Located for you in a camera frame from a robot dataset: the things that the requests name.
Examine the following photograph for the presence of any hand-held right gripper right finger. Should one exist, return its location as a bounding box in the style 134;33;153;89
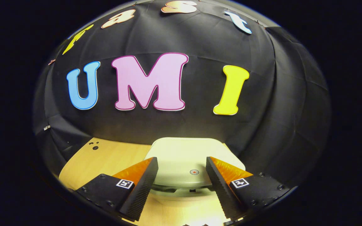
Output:
206;156;291;220

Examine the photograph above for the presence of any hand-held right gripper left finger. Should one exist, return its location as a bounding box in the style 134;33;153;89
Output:
76;157;159;221

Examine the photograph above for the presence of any green desktop garbage bin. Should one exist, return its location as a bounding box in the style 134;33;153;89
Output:
143;137;246;201

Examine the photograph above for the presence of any wooden desktop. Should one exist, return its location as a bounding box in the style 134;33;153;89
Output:
58;137;232;226

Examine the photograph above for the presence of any black backdrop cloth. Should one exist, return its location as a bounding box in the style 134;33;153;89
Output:
33;0;331;189

